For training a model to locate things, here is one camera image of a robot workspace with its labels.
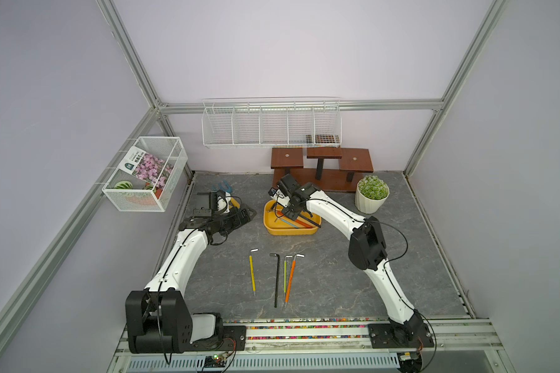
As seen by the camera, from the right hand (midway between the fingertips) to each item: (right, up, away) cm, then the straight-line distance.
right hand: (292, 205), depth 98 cm
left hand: (-16, -4, -15) cm, 22 cm away
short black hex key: (-8, -20, -5) cm, 22 cm away
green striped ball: (-52, +8, -27) cm, 59 cm away
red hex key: (+2, -7, +4) cm, 8 cm away
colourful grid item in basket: (+13, +29, +2) cm, 32 cm away
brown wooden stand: (+29, +19, +7) cm, 35 cm away
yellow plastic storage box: (-7, -10, +3) cm, 13 cm away
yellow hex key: (-15, -25, -11) cm, 31 cm away
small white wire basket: (-47, +3, -26) cm, 53 cm away
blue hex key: (0, -9, +4) cm, 10 cm away
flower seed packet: (-48, +14, -23) cm, 55 cm away
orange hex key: (-1, -27, -11) cm, 29 cm away
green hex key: (-3, -26, -11) cm, 29 cm away
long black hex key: (+7, -6, -4) cm, 10 cm away
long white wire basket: (-9, +36, +1) cm, 37 cm away
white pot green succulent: (+33, +6, -1) cm, 34 cm away
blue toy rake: (-37, +8, +18) cm, 42 cm away
